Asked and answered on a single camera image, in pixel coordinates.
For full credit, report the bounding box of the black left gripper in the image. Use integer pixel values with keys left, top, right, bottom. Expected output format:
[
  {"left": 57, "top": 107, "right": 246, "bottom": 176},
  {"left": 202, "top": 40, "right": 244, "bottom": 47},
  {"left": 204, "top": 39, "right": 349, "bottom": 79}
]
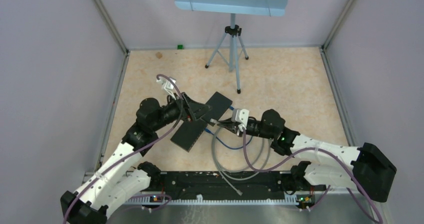
[{"left": 151, "top": 91, "right": 213, "bottom": 132}]

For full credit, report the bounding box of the blue ethernet cable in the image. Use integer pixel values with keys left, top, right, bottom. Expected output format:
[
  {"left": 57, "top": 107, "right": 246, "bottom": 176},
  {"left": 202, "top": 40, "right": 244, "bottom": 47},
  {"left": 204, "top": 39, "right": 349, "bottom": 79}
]
[{"left": 202, "top": 106, "right": 254, "bottom": 151}]

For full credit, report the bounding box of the black network switch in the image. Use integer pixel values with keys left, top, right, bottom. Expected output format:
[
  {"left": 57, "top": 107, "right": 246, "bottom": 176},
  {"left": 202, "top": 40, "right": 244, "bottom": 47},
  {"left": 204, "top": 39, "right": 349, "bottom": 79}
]
[{"left": 201, "top": 91, "right": 233, "bottom": 126}]

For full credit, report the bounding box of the black mat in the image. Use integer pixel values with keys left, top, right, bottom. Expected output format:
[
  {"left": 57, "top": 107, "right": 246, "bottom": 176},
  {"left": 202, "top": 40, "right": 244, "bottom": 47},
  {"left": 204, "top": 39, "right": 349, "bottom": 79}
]
[{"left": 170, "top": 119, "right": 208, "bottom": 152}]

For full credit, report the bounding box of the grey cable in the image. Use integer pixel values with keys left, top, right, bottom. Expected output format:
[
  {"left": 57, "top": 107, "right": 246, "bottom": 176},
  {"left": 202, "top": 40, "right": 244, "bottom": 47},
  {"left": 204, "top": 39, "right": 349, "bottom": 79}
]
[{"left": 209, "top": 118, "right": 273, "bottom": 197}]

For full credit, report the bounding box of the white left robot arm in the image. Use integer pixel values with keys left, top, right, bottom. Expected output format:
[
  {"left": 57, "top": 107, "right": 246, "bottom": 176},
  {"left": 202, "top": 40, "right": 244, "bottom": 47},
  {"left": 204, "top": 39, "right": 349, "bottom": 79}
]
[{"left": 60, "top": 93, "right": 212, "bottom": 224}]

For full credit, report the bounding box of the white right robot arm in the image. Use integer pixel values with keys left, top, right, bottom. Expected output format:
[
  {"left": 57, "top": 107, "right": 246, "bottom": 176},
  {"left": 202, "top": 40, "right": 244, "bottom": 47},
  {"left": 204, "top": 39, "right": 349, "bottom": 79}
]
[{"left": 216, "top": 108, "right": 397, "bottom": 203}]

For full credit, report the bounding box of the small wooden cube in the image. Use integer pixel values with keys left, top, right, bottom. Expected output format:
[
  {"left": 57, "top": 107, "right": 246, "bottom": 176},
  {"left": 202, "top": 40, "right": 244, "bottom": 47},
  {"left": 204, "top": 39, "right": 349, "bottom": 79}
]
[{"left": 156, "top": 52, "right": 163, "bottom": 59}]

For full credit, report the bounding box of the light blue tripod stand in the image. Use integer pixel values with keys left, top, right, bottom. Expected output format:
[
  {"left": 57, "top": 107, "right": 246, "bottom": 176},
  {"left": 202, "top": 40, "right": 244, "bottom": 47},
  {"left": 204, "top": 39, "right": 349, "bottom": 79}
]
[{"left": 174, "top": 0, "right": 289, "bottom": 94}]

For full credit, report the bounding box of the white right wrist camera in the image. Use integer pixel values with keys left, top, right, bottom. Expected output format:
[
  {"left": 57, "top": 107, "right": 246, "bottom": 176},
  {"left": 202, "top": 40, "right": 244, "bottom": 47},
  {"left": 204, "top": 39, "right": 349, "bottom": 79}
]
[{"left": 231, "top": 108, "right": 250, "bottom": 127}]

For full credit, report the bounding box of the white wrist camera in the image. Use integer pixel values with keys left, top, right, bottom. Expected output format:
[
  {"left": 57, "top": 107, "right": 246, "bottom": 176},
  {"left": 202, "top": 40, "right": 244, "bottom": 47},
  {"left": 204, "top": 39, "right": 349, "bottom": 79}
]
[
  {"left": 156, "top": 77, "right": 176, "bottom": 97},
  {"left": 231, "top": 108, "right": 250, "bottom": 127}
]

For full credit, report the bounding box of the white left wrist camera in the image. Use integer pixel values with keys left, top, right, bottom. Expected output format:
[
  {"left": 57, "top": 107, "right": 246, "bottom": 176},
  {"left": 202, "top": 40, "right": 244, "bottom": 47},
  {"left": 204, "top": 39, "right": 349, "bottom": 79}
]
[{"left": 156, "top": 77, "right": 176, "bottom": 97}]

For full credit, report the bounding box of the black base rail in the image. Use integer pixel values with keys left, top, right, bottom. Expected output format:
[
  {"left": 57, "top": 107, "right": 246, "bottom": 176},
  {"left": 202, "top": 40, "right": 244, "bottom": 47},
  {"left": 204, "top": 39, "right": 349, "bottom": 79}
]
[{"left": 142, "top": 171, "right": 327, "bottom": 201}]

